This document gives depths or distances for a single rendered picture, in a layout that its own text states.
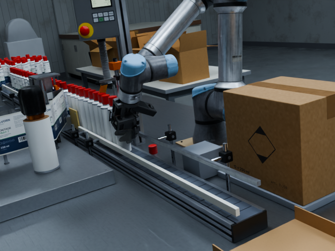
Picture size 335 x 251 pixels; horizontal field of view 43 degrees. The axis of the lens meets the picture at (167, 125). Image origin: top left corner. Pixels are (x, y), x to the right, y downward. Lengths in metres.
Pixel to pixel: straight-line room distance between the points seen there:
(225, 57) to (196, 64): 1.82
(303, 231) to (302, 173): 0.15
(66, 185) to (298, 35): 9.51
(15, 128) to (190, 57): 1.87
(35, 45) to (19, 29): 0.42
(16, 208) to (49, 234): 0.19
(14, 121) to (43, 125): 0.23
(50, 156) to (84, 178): 0.17
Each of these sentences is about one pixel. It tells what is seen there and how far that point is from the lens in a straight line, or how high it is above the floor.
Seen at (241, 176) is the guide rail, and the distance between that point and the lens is 1.08.
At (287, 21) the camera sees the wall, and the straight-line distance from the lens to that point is 10.81.
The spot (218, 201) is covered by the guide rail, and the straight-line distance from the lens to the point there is 1.07.
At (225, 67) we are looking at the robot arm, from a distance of 1.53.
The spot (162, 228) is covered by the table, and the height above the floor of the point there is 0.83.
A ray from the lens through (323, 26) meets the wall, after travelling 10.09.
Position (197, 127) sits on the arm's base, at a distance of 1.69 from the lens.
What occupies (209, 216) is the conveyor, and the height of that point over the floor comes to 0.87.
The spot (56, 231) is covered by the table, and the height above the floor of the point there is 0.83.
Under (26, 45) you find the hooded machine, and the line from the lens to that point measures 9.38.
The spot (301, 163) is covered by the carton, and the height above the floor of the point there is 0.97.
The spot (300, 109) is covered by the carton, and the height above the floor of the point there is 1.11.
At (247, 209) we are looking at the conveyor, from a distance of 1.09.
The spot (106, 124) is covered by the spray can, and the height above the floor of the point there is 0.98.
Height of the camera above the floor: 1.39
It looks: 16 degrees down
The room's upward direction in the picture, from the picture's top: 7 degrees counter-clockwise
